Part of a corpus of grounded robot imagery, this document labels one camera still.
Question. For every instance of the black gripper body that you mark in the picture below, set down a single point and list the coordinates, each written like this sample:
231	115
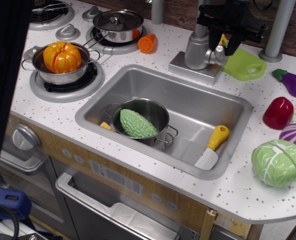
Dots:
234	18

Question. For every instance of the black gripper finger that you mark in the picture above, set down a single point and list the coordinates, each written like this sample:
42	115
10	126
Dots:
215	36
233	44

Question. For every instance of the silver faucet lever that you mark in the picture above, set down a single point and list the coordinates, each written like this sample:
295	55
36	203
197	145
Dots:
216	56

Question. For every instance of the yellow toy fruit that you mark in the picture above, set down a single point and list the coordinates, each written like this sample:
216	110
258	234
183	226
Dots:
223	41

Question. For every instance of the green toy cutting board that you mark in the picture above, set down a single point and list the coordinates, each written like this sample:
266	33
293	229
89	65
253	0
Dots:
244	66

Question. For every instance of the silver toy faucet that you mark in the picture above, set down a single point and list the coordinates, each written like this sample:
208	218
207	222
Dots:
191	63

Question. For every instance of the grey support pole right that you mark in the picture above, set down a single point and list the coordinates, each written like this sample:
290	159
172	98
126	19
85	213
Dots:
272	52

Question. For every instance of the grey support pole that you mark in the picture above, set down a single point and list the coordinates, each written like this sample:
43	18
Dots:
157	11
272	52

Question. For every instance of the grey support pole left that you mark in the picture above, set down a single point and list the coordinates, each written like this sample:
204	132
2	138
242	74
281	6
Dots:
157	11

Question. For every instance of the orange toy carrot piece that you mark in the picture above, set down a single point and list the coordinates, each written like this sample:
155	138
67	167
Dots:
146	43

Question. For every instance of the silver sink basin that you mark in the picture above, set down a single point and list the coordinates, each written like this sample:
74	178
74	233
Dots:
186	112

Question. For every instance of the purple toy eggplant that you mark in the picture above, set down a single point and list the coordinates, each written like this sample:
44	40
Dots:
287	79

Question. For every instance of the red toy pepper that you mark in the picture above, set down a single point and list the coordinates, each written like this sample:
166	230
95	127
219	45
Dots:
279	113

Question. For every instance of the steel pan with lid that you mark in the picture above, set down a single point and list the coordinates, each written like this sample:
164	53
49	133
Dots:
119	26

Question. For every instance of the steel pot in sink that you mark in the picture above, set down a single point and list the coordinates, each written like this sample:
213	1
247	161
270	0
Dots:
154	112

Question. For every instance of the green toy bitter gourd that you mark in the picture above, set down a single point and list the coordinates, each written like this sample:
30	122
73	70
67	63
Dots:
135	125

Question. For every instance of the back right stove burner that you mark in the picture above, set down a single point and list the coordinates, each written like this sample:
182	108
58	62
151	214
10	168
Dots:
109	48

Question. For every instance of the stove burner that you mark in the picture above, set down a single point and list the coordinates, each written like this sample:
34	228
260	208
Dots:
85	86
109	48
57	23

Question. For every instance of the grey stove knob rear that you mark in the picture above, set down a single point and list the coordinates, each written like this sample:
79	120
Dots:
91	13

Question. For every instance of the grey stove knob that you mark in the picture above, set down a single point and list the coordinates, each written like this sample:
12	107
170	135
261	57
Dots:
91	13
67	33

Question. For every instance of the green toy cabbage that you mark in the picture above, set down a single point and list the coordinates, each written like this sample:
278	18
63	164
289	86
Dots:
274	162

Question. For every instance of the yellow toy corn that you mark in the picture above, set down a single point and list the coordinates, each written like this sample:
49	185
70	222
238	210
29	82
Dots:
106	126

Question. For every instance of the front stove burner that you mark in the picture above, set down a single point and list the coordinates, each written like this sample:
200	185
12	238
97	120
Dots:
85	86

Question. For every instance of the orange toy pumpkin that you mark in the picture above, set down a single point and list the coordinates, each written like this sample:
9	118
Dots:
62	57

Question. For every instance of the steel pot on burner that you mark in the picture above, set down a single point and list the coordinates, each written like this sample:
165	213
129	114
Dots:
62	78

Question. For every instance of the back left stove burner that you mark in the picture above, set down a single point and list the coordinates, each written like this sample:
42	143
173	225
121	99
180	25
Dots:
57	23

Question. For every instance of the silver oven dial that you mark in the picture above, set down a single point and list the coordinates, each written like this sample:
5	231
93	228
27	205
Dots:
24	138

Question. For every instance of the blue clamp tool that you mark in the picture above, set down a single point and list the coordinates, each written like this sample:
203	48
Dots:
16	201

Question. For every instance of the yellow handled toy knife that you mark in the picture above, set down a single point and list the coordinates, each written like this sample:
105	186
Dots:
209	157

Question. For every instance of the silver dishwasher door handle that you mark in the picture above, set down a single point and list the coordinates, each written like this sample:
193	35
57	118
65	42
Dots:
100	213

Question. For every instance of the dark foreground post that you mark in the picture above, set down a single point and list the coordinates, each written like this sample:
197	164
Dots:
14	22

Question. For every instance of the silver oven door handle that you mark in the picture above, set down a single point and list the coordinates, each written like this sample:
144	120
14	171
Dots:
29	167

